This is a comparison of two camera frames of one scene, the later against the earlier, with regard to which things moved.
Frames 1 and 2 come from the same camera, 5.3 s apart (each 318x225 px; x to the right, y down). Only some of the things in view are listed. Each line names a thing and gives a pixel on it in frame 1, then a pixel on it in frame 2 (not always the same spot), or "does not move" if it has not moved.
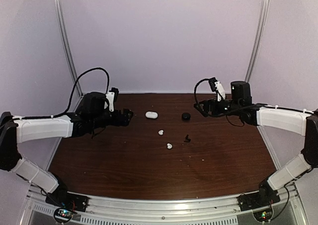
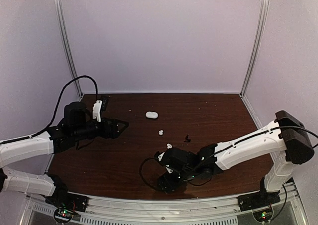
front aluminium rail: x=108 y=210 does not move
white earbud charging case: x=151 y=114 does not move
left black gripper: x=125 y=119 to x=113 y=133
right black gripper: x=212 y=101 to x=165 y=182
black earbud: x=187 y=139 does not move
